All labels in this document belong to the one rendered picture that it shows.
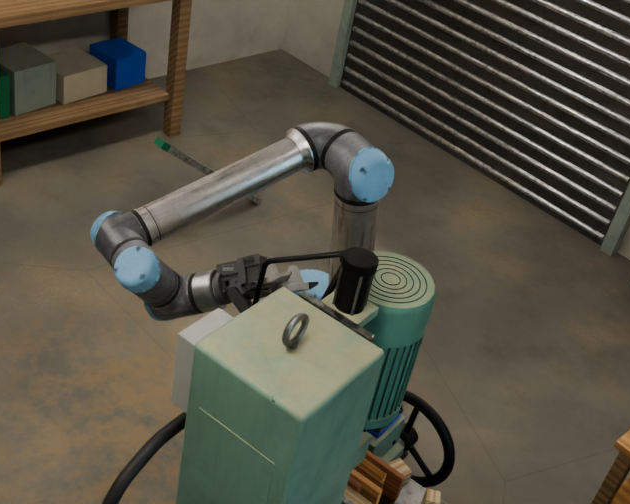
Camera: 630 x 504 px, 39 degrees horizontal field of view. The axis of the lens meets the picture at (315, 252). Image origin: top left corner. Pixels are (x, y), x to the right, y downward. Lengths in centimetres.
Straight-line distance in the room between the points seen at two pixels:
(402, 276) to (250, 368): 40
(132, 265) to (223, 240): 234
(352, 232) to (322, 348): 78
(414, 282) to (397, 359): 14
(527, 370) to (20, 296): 214
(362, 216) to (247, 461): 87
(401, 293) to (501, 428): 208
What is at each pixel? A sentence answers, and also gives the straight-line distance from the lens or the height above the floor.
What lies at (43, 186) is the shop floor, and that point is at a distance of 447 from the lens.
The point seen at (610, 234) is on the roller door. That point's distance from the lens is 483.
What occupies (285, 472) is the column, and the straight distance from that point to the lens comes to 138.
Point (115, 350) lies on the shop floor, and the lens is 356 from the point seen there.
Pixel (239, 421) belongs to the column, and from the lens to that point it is 139.
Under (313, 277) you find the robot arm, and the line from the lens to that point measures 256.
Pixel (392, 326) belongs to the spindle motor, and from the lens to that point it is 156.
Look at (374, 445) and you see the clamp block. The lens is 205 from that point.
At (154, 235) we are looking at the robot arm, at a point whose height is 129.
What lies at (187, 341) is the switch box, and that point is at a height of 148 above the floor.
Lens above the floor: 245
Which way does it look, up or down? 36 degrees down
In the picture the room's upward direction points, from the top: 12 degrees clockwise
